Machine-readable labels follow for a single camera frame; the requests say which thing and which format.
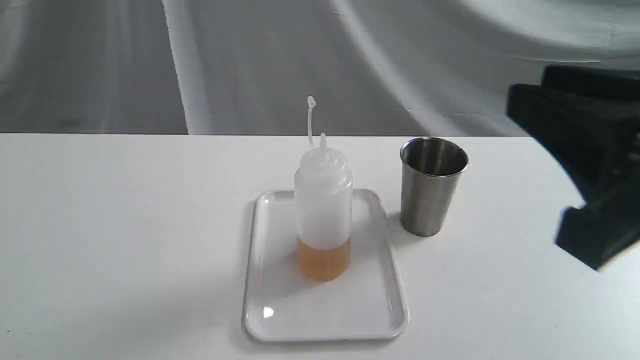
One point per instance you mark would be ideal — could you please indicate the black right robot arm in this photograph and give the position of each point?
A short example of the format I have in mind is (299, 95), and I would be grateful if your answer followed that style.
(588, 119)

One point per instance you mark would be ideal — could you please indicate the white plastic tray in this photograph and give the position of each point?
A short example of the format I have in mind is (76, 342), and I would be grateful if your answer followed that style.
(283, 305)

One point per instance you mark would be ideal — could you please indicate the translucent squeeze bottle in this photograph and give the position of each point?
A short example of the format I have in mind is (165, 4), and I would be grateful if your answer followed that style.
(324, 199)

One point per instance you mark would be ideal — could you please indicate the stainless steel cup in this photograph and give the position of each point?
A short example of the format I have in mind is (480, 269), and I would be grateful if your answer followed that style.
(431, 170)

